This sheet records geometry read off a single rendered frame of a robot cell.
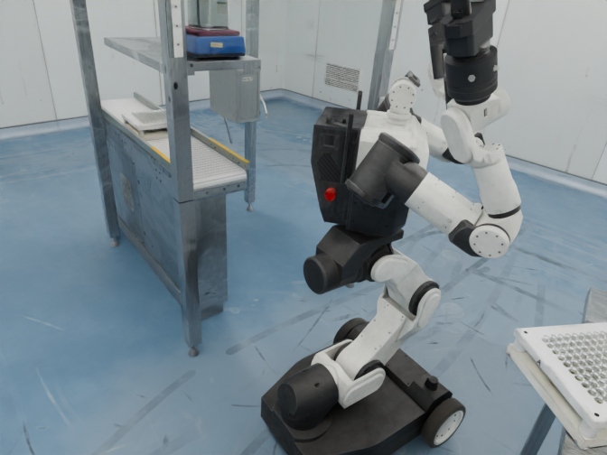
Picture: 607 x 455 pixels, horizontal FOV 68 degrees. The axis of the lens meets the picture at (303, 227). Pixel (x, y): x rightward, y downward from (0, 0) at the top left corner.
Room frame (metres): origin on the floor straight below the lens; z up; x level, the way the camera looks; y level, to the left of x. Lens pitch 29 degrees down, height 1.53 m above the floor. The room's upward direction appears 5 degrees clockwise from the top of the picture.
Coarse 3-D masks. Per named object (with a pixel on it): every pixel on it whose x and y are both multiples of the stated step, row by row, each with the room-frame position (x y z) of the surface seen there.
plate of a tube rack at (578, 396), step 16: (528, 336) 0.76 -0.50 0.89; (528, 352) 0.72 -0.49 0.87; (544, 352) 0.71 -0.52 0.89; (560, 352) 0.71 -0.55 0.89; (544, 368) 0.67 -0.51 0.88; (560, 368) 0.67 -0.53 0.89; (560, 384) 0.63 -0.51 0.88; (576, 384) 0.63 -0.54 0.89; (576, 400) 0.59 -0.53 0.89; (592, 400) 0.59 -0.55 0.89; (592, 416) 0.55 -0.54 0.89
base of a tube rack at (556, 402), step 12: (516, 360) 0.74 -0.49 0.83; (528, 360) 0.73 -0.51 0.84; (528, 372) 0.70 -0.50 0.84; (540, 372) 0.70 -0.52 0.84; (540, 384) 0.67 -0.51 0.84; (552, 384) 0.67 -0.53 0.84; (552, 396) 0.64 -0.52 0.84; (564, 396) 0.64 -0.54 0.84; (552, 408) 0.62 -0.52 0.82; (564, 408) 0.61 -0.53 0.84; (564, 420) 0.59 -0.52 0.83; (576, 420) 0.58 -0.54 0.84; (576, 432) 0.56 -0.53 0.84; (600, 432) 0.56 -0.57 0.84; (588, 444) 0.54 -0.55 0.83; (600, 444) 0.55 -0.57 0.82
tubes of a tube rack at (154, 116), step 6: (132, 114) 2.15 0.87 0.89; (138, 114) 2.15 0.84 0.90; (144, 114) 2.17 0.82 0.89; (150, 114) 2.16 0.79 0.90; (156, 114) 2.16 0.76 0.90; (162, 114) 2.17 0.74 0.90; (144, 120) 2.05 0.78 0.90; (150, 120) 2.05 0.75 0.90; (156, 120) 2.07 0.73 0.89; (162, 120) 2.08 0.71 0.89; (150, 132) 2.05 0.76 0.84
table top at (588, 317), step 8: (592, 288) 1.07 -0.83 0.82; (592, 296) 1.03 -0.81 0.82; (600, 296) 1.03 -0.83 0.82; (584, 304) 1.03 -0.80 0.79; (592, 304) 0.99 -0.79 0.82; (600, 304) 0.99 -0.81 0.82; (584, 312) 0.97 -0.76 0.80; (592, 312) 0.95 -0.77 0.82; (600, 312) 0.96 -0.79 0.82; (584, 320) 0.92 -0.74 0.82; (592, 320) 0.92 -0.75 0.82; (600, 320) 0.92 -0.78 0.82; (568, 432) 0.57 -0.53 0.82; (560, 440) 0.58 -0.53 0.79; (568, 440) 0.56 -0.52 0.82; (560, 448) 0.55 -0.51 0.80; (568, 448) 0.54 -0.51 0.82; (576, 448) 0.54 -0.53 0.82; (592, 448) 0.55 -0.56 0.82; (600, 448) 0.55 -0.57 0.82
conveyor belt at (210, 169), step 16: (112, 112) 2.41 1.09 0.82; (128, 112) 2.43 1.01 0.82; (160, 144) 1.96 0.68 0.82; (192, 144) 2.00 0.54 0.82; (192, 160) 1.80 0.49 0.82; (208, 160) 1.82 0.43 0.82; (224, 160) 1.83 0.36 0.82; (208, 176) 1.64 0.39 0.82; (224, 176) 1.67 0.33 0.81; (240, 176) 1.71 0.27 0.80
